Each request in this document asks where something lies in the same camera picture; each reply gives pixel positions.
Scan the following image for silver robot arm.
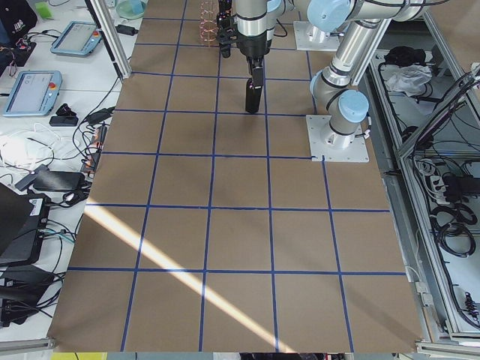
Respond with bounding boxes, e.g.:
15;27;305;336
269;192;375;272
217;1;433;149
283;0;350;48

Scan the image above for aluminium frame post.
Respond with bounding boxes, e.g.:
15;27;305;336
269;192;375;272
85;0;132;80

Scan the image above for blue teach pendant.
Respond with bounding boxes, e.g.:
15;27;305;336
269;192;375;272
50;21;101;57
2;70;62;117

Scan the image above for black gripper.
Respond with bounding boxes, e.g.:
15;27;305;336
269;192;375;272
231;25;269;89

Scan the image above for black coiled cables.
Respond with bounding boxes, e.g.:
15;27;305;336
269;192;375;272
427;204;479;260

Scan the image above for blue teach pendant far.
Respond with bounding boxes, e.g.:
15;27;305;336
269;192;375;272
50;21;101;57

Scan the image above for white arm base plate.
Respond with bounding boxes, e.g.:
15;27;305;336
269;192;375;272
293;21;344;52
306;115;369;163

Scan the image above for black webcam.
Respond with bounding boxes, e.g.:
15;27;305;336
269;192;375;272
49;103;79;127

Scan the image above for black power adapter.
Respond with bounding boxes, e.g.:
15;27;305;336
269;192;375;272
115;24;138;36

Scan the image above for black power brick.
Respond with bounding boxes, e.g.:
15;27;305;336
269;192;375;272
15;165;86;192

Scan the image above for dark wine bottle in basket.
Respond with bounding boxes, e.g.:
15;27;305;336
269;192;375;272
217;10;233;59

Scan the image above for copper wire wine basket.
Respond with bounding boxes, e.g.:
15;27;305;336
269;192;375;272
199;0;218;46

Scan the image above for black laptop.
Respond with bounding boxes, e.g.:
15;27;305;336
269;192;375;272
1;184;50;267

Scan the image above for green glass bowl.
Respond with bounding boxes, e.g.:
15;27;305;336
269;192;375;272
115;0;147;20

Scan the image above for dark wine bottle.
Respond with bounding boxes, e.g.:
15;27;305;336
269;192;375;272
245;78;262;114
217;10;233;59

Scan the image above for white crumpled cloth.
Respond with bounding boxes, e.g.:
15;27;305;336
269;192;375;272
385;64;432;97

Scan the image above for blue teach pendant near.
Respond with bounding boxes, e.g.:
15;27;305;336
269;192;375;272
2;70;62;117

